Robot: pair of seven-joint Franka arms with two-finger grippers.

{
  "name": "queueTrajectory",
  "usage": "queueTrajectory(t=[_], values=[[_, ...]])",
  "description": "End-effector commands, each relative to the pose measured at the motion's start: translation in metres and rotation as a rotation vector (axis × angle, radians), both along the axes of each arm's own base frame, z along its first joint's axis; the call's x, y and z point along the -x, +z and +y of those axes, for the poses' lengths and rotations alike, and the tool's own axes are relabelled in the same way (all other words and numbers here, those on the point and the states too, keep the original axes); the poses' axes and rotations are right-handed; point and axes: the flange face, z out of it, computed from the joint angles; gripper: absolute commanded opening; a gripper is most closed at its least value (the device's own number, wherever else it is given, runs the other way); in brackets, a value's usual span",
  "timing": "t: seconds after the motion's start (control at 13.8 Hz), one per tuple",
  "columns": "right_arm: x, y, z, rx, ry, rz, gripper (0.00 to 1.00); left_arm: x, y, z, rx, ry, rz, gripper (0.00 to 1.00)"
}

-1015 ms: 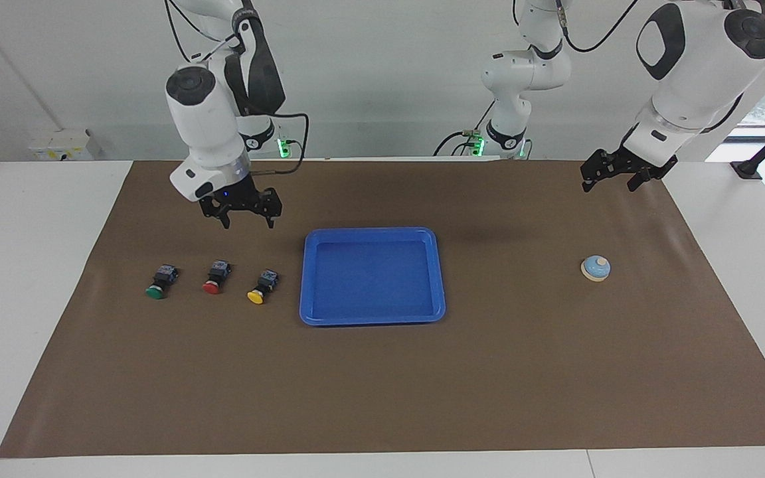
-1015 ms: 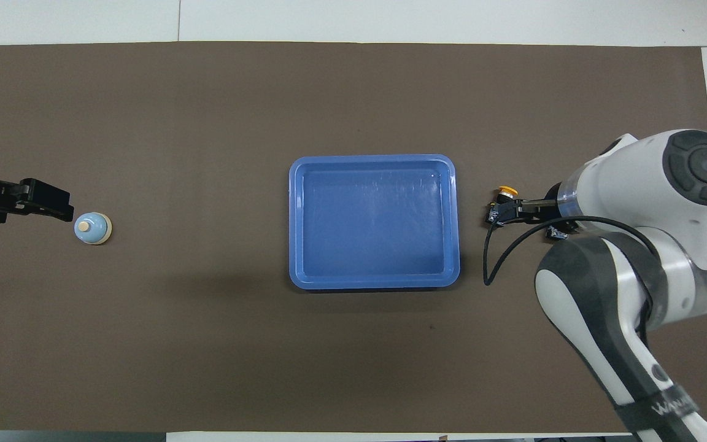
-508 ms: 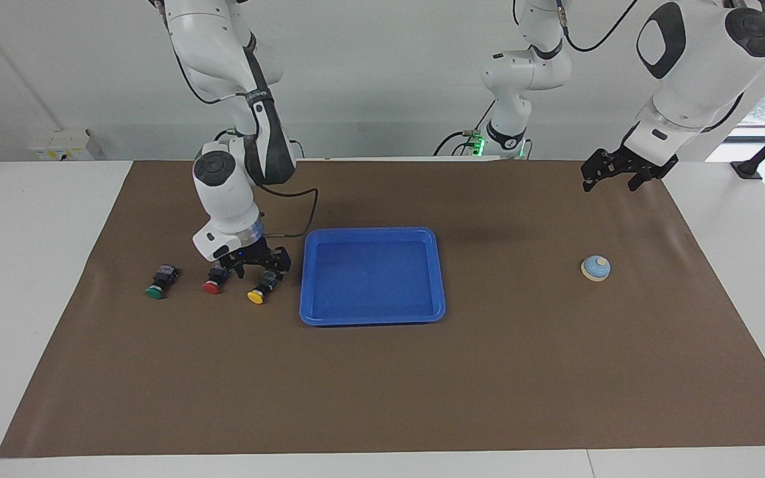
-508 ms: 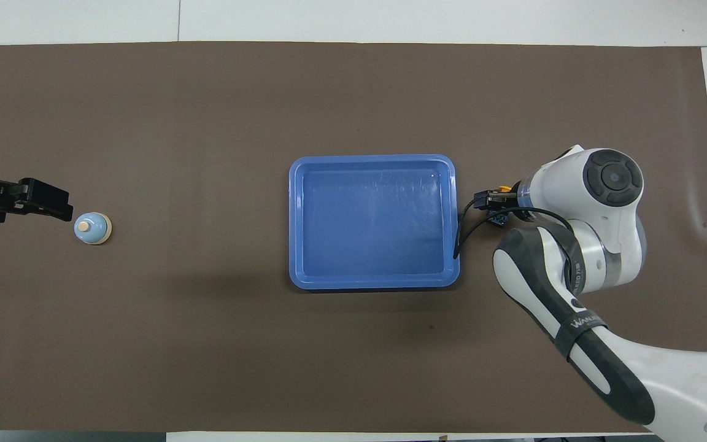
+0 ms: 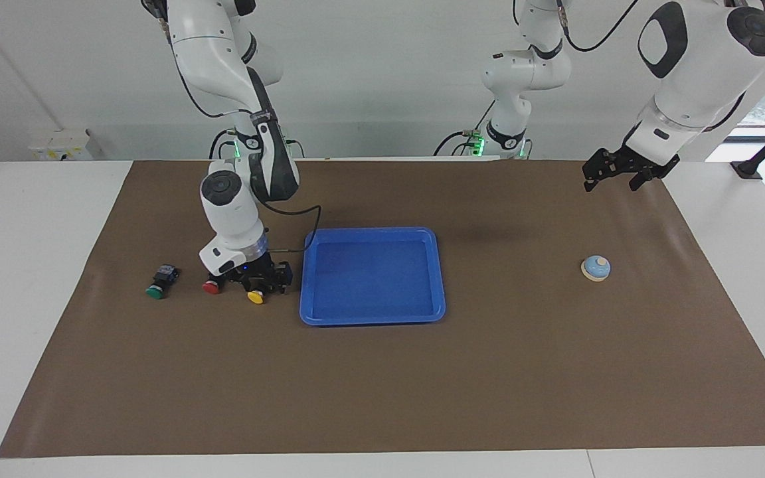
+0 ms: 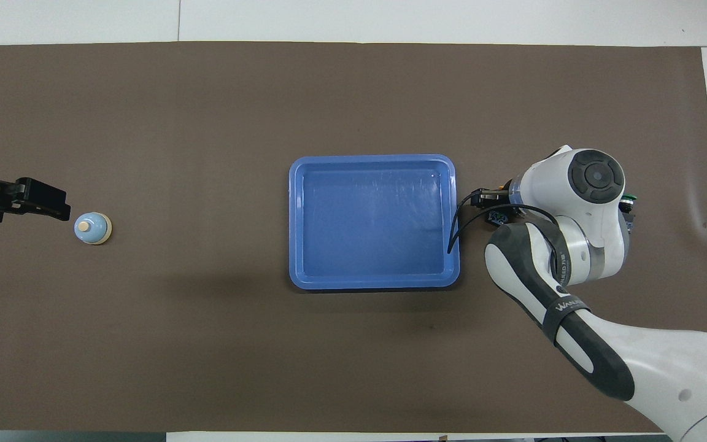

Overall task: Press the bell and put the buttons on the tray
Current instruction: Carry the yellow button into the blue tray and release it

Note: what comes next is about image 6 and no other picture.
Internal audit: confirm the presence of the green push button switch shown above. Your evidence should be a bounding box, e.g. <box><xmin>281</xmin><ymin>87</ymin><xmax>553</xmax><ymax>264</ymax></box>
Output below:
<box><xmin>619</xmin><ymin>193</ymin><xmax>638</xmax><ymax>233</ymax></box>

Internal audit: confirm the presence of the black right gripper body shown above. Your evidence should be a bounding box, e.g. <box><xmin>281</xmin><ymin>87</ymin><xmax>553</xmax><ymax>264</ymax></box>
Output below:
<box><xmin>470</xmin><ymin>187</ymin><xmax>517</xmax><ymax>212</ymax></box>

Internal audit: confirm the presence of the blue plastic tray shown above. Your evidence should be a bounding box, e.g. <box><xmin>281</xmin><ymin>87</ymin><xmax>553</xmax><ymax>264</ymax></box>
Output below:
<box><xmin>288</xmin><ymin>153</ymin><xmax>461</xmax><ymax>291</ymax></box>

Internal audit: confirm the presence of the light blue desk bell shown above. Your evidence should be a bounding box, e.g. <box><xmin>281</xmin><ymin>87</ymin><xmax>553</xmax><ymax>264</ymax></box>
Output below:
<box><xmin>74</xmin><ymin>211</ymin><xmax>113</xmax><ymax>246</ymax></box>

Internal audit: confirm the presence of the brown table mat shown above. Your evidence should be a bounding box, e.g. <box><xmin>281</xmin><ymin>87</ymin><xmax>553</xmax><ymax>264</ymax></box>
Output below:
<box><xmin>0</xmin><ymin>41</ymin><xmax>707</xmax><ymax>433</ymax></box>

